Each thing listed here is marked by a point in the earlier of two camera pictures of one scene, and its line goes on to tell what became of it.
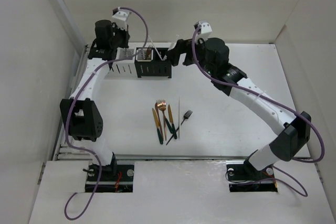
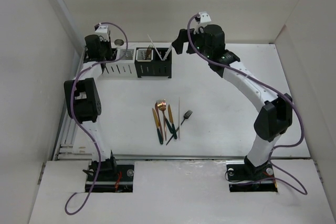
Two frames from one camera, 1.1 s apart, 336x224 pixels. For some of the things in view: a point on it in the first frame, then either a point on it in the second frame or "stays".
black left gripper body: x=119 y=39 → x=105 y=50
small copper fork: x=149 y=50 stays
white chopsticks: x=154 y=46 stays
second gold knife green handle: x=171 y=118 stays
